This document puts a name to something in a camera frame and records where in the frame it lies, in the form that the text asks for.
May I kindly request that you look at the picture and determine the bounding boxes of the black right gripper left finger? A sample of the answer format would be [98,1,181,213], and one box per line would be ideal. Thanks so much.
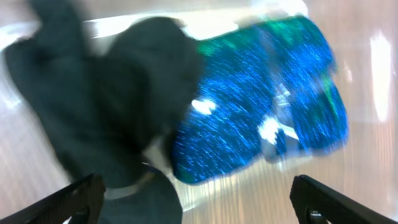
[1,174,105,224]

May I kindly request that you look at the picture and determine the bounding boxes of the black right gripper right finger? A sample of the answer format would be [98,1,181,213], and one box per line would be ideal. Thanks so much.
[290,175,397,224]

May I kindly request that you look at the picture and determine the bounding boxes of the black taped cloth bundle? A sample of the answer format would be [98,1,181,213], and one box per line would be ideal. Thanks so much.
[4,1,203,223]

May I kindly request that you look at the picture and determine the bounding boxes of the blue sequin cloth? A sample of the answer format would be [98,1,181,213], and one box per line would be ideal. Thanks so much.
[171,16,349,184]

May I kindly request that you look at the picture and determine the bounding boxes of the clear plastic storage bin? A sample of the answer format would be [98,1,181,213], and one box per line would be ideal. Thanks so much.
[1,1,397,223]

